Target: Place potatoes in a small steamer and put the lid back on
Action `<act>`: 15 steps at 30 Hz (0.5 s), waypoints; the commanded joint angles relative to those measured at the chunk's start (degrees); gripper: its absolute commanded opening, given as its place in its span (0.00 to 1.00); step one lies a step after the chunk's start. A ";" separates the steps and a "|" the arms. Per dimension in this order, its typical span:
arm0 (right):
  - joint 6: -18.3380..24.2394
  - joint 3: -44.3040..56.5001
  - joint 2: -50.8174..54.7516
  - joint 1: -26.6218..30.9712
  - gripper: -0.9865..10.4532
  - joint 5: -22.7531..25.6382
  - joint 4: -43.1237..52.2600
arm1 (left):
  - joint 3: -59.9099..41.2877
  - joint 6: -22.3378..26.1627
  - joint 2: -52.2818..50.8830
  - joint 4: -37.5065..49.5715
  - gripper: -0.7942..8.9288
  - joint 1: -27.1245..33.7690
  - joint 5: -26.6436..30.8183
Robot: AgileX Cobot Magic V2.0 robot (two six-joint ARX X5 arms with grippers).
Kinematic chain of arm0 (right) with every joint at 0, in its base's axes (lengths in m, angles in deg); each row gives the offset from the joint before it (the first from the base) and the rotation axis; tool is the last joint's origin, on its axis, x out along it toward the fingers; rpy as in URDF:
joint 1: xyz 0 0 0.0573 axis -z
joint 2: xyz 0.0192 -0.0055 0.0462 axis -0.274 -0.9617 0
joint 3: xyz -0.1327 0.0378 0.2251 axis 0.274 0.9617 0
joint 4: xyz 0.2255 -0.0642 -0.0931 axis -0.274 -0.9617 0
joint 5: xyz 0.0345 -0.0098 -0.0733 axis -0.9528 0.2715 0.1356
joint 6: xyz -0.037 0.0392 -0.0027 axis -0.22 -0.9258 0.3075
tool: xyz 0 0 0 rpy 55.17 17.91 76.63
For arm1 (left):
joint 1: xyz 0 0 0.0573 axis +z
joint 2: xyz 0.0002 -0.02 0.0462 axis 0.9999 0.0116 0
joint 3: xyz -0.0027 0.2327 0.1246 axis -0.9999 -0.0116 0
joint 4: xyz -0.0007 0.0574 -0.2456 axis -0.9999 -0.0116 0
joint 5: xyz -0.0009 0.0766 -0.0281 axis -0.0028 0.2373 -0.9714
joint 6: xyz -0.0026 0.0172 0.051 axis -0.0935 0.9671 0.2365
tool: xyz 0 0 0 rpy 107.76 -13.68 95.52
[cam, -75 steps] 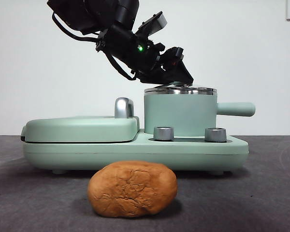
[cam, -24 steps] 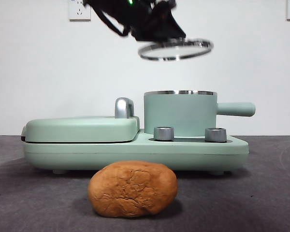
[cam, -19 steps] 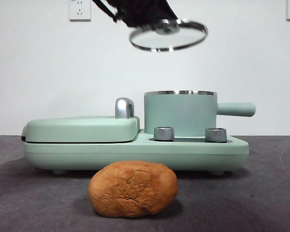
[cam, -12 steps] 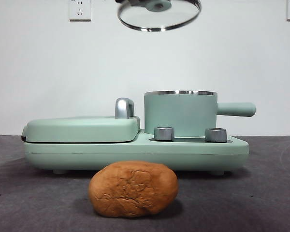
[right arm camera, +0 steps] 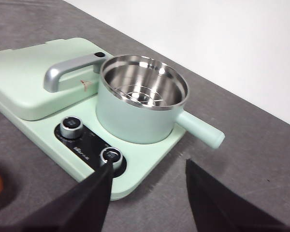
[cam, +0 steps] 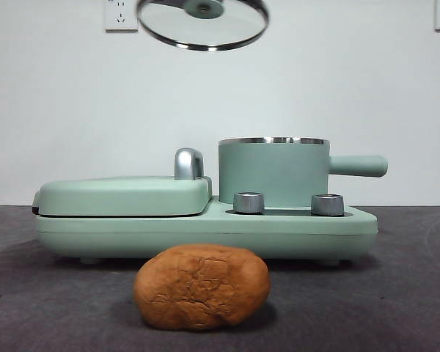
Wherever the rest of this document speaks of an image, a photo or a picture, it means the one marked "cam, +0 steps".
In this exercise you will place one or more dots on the brown potato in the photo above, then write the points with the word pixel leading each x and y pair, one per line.
pixel 201 289

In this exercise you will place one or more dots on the green breakfast machine base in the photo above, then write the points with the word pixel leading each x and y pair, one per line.
pixel 297 231

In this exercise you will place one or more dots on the silver control knob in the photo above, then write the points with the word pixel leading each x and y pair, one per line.
pixel 248 202
pixel 327 204

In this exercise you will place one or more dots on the glass pot lid green knob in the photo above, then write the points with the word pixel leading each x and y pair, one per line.
pixel 205 7

